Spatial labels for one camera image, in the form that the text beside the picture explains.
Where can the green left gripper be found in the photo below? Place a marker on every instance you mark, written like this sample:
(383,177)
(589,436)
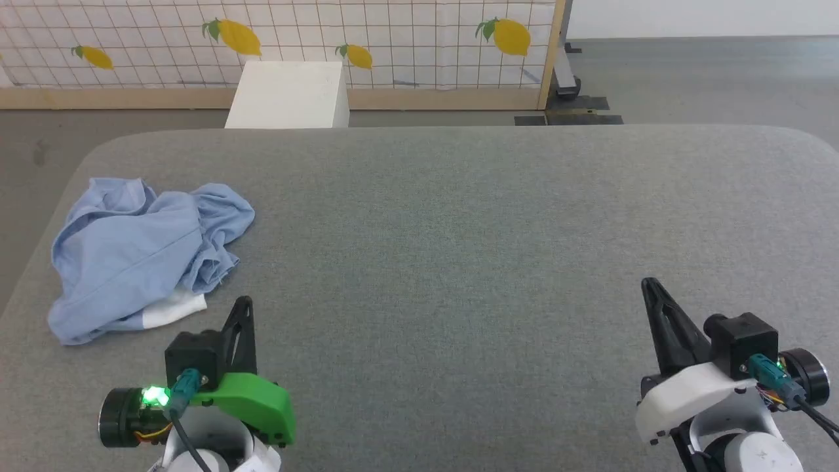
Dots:
(259,403)

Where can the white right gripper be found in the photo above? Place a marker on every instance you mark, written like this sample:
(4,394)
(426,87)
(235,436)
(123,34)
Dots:
(688,396)

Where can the light blue t-shirt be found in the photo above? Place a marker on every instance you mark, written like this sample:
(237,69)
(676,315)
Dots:
(124,249)

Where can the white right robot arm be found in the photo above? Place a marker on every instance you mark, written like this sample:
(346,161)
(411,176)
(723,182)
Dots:
(754,452)

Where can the black metal stand base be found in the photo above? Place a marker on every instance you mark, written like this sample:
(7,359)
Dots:
(577,106)

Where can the white box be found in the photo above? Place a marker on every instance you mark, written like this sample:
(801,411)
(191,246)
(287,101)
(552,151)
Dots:
(288,95)

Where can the lemon print grid screen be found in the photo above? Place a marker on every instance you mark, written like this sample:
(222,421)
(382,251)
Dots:
(406,39)

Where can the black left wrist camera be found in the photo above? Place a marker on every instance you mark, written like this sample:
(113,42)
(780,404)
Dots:
(193,357)

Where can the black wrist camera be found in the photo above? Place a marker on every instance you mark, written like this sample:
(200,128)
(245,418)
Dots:
(193,357)
(744,344)

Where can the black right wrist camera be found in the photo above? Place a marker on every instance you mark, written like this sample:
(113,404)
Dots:
(744,344)

